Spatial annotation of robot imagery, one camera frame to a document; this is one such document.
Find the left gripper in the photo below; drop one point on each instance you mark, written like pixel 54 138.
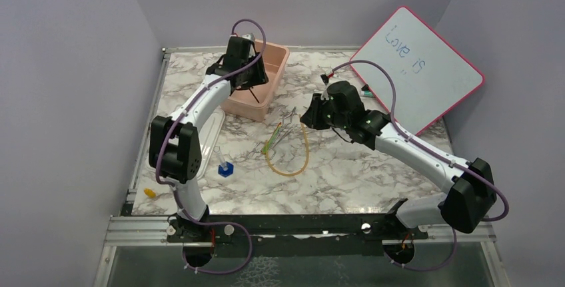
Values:
pixel 259 76

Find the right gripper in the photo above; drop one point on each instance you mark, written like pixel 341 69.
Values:
pixel 311 117

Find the blue base measuring cylinder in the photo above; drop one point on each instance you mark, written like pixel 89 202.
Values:
pixel 225 168

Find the black wire tripod stand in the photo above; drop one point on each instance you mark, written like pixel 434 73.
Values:
pixel 254 94

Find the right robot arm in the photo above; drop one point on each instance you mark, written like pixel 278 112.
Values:
pixel 466 187

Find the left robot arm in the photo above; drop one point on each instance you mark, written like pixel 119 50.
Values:
pixel 211 93

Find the pink plastic bin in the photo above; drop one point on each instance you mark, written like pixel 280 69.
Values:
pixel 241 103

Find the green red plastic strip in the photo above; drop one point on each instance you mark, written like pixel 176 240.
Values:
pixel 270 143

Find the green whiteboard marker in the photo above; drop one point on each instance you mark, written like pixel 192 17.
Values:
pixel 366 92

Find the white plastic lid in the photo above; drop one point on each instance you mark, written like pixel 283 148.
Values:
pixel 209 139

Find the pink framed whiteboard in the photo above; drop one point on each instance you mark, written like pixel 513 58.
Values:
pixel 408 65

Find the small yellow object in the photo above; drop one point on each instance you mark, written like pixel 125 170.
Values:
pixel 149 193

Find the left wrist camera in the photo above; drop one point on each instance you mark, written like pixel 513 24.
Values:
pixel 249 37

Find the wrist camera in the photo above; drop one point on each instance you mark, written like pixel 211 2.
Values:
pixel 249 37
pixel 326 80

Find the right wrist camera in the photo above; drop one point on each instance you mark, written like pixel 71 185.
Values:
pixel 326 80

